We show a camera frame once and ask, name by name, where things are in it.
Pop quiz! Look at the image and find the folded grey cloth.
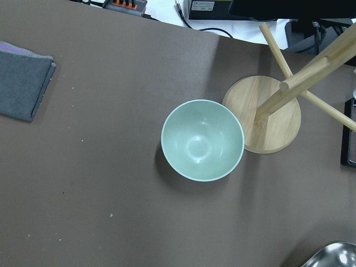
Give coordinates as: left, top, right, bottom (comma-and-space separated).
1, 41, 56, 122

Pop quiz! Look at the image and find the dark framed tray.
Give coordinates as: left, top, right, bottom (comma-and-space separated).
340, 98, 355, 167

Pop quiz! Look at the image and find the light green bowl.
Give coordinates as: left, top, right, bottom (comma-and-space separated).
161, 100, 245, 182

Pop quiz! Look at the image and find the wooden mug tree stand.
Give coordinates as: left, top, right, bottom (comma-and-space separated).
222, 23, 355, 154

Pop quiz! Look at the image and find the metal scoop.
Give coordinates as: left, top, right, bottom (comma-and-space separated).
302, 242, 355, 267

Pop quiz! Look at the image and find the black power strip orange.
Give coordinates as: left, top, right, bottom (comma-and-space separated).
102, 0, 147, 17

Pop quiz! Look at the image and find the black device box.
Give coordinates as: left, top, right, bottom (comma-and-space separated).
188, 0, 235, 20

